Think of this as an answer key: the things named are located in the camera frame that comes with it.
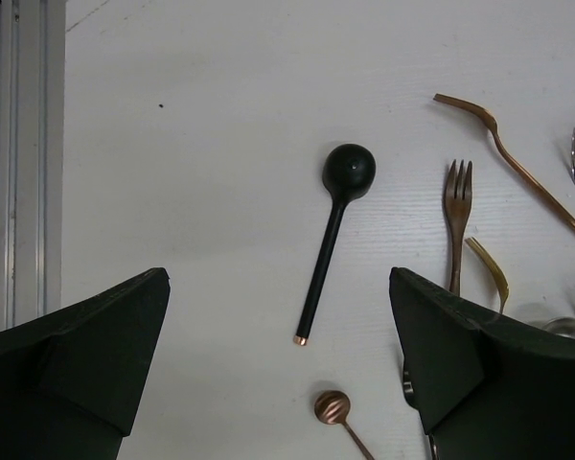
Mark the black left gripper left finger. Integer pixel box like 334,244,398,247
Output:
0,267,170,459

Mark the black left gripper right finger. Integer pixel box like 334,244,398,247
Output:
389,267,575,459

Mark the black round spoon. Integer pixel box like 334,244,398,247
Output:
293,144,377,347

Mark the small copper ridged spoon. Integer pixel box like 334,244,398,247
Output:
313,390,375,460

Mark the aluminium frame rail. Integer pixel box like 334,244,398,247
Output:
0,0,66,332

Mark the thin copper bent fork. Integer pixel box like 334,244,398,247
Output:
433,93,575,234

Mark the silver ridged spoon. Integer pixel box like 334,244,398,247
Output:
529,316,575,337

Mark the brown wooden fork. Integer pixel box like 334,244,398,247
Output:
443,160,472,296

